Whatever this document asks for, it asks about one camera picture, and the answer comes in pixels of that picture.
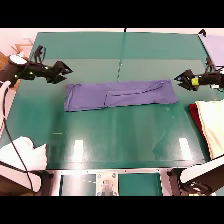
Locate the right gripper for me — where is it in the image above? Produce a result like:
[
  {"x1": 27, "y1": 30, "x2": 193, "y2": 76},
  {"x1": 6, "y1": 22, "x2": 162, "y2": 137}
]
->
[{"x1": 173, "y1": 68, "x2": 203, "y2": 92}]

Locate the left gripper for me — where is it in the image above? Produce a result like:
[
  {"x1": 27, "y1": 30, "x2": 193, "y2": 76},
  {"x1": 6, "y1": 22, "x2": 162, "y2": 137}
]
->
[{"x1": 41, "y1": 60, "x2": 74, "y2": 85}]

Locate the red garment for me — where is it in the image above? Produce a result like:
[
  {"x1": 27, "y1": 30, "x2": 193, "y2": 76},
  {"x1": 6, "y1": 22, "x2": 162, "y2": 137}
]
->
[{"x1": 188, "y1": 102, "x2": 207, "y2": 142}]

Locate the cream garment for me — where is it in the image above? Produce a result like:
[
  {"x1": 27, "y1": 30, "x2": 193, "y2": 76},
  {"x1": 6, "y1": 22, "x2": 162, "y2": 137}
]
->
[{"x1": 194, "y1": 99, "x2": 224, "y2": 162}]

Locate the purple garment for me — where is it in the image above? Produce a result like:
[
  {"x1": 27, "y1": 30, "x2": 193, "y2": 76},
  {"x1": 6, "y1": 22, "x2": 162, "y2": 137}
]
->
[{"x1": 63, "y1": 79, "x2": 179, "y2": 113}]

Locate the white garment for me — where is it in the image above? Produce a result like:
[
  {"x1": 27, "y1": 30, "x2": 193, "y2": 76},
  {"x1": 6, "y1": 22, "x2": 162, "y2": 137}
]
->
[{"x1": 0, "y1": 135, "x2": 48, "y2": 173}]

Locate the black cable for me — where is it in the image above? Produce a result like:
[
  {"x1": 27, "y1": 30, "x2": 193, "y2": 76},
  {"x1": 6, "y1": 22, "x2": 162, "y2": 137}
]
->
[{"x1": 1, "y1": 84, "x2": 36, "y2": 193}]

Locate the silver frame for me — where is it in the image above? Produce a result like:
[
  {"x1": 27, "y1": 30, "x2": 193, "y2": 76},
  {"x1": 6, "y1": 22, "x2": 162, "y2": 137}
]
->
[{"x1": 45, "y1": 167, "x2": 175, "y2": 197}]

